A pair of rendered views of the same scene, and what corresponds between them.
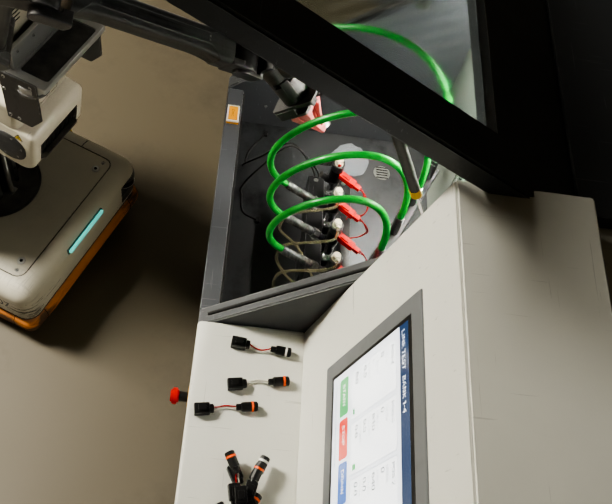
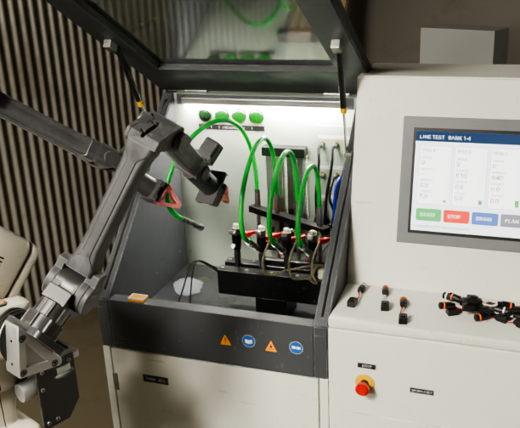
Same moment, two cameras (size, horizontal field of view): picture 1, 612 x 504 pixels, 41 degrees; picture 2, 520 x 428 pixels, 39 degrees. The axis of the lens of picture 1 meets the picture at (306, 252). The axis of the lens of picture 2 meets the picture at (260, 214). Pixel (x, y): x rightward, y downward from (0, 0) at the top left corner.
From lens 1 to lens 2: 1.81 m
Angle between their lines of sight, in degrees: 56
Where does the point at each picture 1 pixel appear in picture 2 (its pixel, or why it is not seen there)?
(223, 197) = (215, 309)
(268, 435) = (424, 301)
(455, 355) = (460, 87)
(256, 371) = (375, 301)
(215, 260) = (272, 317)
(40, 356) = not seen: outside the picture
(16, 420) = not seen: outside the picture
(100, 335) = not seen: outside the picture
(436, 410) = (481, 108)
